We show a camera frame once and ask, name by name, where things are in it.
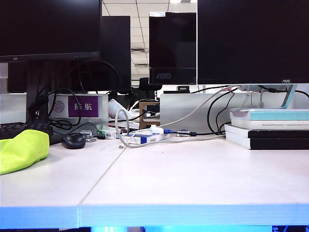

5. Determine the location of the lime green microfiber rag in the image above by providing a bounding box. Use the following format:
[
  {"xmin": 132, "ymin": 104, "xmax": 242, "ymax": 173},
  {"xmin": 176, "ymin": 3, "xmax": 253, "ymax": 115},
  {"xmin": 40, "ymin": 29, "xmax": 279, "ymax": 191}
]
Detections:
[{"xmin": 0, "ymin": 129, "xmax": 50, "ymax": 175}]

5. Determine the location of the small wooden shelf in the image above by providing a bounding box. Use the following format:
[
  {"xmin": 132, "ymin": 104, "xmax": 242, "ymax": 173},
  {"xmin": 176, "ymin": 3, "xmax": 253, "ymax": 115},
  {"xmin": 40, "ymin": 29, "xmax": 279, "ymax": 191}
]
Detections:
[{"xmin": 139, "ymin": 101, "xmax": 161, "ymax": 130}]

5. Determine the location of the white video adapter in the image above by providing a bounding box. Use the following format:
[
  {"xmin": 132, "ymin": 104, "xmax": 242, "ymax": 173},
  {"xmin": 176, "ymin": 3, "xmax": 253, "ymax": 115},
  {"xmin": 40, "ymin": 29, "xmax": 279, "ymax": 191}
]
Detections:
[{"xmin": 150, "ymin": 124, "xmax": 165, "ymax": 134}]

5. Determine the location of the blue and white carton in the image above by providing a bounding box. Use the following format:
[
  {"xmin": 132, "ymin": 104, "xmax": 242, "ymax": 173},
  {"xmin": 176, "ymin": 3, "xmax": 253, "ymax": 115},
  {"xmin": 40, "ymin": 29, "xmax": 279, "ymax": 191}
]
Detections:
[{"xmin": 120, "ymin": 132, "xmax": 171, "ymax": 145}]

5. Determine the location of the black office chair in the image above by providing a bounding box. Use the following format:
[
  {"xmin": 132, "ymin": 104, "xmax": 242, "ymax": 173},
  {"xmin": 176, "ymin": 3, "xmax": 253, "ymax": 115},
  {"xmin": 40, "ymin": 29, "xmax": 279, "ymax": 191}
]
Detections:
[{"xmin": 139, "ymin": 77, "xmax": 163, "ymax": 98}]

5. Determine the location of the white crumpled paper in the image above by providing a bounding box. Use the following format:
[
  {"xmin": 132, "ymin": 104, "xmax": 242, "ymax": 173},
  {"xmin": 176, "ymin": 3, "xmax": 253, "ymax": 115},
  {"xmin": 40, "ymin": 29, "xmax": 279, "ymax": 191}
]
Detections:
[{"xmin": 108, "ymin": 98, "xmax": 134, "ymax": 119}]

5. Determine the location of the small green and white box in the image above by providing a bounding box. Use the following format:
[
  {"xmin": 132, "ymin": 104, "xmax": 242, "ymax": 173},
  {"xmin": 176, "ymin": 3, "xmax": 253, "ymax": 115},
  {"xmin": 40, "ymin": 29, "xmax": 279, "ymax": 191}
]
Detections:
[{"xmin": 97, "ymin": 126, "xmax": 117, "ymax": 140}]

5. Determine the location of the small silver metal clip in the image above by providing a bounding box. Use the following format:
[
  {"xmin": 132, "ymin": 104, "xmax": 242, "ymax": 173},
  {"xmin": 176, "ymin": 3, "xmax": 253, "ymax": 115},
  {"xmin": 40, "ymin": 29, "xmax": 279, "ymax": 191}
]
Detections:
[{"xmin": 80, "ymin": 130, "xmax": 98, "ymax": 142}]

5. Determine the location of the purple acrylic name sign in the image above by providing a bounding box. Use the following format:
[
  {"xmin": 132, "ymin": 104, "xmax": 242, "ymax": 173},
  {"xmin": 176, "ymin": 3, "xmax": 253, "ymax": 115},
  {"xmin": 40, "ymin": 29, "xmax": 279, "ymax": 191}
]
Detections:
[{"xmin": 48, "ymin": 93, "xmax": 109, "ymax": 125}]

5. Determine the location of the small black AOC monitor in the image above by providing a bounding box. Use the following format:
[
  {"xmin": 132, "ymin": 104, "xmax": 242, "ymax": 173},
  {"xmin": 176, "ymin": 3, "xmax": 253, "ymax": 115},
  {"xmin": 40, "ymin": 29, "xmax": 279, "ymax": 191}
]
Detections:
[{"xmin": 148, "ymin": 11, "xmax": 197, "ymax": 86}]

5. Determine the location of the plain black monitor back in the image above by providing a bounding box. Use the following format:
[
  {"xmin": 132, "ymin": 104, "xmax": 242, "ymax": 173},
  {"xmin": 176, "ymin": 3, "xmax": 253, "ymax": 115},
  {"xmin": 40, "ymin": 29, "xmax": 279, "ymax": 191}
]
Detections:
[{"xmin": 7, "ymin": 15, "xmax": 132, "ymax": 94}]

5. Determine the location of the black computer mouse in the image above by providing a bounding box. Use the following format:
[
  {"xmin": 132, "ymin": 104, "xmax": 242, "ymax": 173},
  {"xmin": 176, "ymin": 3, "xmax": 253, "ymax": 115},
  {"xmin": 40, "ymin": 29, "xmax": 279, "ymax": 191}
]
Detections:
[{"xmin": 60, "ymin": 133, "xmax": 87, "ymax": 150}]

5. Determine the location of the white book with printed spine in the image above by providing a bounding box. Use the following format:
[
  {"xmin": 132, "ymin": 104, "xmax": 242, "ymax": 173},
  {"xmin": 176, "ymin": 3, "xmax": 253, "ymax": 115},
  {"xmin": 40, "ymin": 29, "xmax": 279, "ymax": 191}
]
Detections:
[{"xmin": 230, "ymin": 119, "xmax": 309, "ymax": 131}]

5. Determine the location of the teal cover book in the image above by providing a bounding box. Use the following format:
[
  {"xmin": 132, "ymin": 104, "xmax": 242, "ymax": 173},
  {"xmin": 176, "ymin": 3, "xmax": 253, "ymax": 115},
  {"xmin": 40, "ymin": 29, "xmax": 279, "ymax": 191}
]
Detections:
[{"xmin": 229, "ymin": 108, "xmax": 309, "ymax": 122}]

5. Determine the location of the large white-framed AOC monitor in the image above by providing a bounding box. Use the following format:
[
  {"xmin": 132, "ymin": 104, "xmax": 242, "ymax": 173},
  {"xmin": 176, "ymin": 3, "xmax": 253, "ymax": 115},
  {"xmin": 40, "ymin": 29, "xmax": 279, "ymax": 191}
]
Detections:
[{"xmin": 197, "ymin": 0, "xmax": 309, "ymax": 109}]

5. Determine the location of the black monitor with red logo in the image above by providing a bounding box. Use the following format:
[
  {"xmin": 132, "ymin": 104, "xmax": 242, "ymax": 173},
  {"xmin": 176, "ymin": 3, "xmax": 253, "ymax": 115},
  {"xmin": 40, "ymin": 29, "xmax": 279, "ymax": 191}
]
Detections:
[{"xmin": 0, "ymin": 0, "xmax": 102, "ymax": 126}]

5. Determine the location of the narrow silver desk partition panel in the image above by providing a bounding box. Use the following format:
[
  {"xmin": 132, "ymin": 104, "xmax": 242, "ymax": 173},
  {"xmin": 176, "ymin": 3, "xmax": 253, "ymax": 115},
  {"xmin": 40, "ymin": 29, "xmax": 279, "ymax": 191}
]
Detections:
[{"xmin": 0, "ymin": 93, "xmax": 27, "ymax": 124}]

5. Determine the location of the black computer keyboard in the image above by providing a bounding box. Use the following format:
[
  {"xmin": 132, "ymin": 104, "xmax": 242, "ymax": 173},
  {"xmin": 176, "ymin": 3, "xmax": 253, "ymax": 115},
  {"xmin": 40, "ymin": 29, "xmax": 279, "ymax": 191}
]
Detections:
[{"xmin": 0, "ymin": 121, "xmax": 54, "ymax": 141}]

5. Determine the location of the grey looped cable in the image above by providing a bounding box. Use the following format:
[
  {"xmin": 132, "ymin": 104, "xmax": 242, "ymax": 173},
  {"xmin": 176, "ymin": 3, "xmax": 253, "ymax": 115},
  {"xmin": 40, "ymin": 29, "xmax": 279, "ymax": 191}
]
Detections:
[{"xmin": 114, "ymin": 108, "xmax": 226, "ymax": 149}]

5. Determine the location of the white video cable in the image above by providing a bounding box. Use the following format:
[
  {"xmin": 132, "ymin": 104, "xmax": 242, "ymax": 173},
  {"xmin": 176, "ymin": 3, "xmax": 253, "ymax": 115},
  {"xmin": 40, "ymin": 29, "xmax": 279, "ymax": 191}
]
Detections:
[{"xmin": 158, "ymin": 85, "xmax": 240, "ymax": 129}]

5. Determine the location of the black cable with ferrite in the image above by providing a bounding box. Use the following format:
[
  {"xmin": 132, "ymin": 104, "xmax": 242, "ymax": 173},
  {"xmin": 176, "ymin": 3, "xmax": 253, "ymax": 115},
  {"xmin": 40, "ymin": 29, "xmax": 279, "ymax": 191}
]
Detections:
[{"xmin": 177, "ymin": 130, "xmax": 226, "ymax": 137}]

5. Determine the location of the thin black cable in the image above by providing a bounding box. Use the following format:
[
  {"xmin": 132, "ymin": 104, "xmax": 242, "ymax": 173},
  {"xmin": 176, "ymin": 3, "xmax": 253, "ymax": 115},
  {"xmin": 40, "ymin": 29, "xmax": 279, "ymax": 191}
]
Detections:
[
  {"xmin": 207, "ymin": 87, "xmax": 239, "ymax": 135},
  {"xmin": 215, "ymin": 92, "xmax": 236, "ymax": 134}
]

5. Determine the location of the black arched cable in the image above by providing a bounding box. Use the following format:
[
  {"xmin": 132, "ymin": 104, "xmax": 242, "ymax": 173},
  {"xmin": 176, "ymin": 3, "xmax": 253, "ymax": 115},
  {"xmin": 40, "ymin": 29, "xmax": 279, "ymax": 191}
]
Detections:
[{"xmin": 64, "ymin": 58, "xmax": 121, "ymax": 95}]

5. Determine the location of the black looped cable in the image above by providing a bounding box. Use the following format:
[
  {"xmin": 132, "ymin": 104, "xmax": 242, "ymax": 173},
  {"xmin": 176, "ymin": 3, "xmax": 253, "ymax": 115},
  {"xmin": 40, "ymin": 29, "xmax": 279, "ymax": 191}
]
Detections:
[{"xmin": 47, "ymin": 88, "xmax": 83, "ymax": 131}]

